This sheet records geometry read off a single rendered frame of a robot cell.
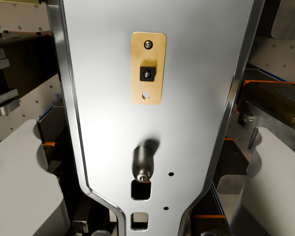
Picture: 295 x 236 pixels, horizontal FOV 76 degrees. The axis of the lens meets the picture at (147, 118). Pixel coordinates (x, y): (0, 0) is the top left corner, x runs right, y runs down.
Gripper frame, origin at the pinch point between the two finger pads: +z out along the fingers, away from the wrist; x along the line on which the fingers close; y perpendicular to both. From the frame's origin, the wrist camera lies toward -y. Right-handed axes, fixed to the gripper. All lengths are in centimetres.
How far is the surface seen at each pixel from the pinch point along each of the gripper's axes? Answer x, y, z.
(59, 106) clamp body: -20.6, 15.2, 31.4
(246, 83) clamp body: 16.4, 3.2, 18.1
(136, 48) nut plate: -1.2, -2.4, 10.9
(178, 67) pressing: 3.7, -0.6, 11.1
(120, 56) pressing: -3.0, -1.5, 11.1
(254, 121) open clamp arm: 14.3, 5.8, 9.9
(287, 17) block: 15.9, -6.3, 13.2
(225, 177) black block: 14.3, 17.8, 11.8
